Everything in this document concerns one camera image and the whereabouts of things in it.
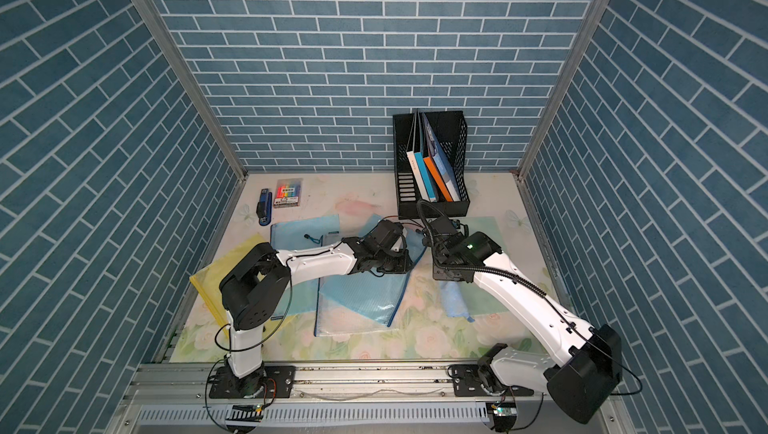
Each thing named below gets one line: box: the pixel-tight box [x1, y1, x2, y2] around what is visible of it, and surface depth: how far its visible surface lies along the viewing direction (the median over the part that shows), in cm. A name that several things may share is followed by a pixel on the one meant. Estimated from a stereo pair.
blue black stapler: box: [256, 188, 273, 227], surface depth 110 cm
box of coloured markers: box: [273, 178, 303, 209], surface depth 114 cm
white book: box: [406, 151, 431, 203], surface depth 95 cm
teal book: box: [414, 152, 439, 203], surface depth 95 cm
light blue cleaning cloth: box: [440, 281, 475, 323], surface depth 73 cm
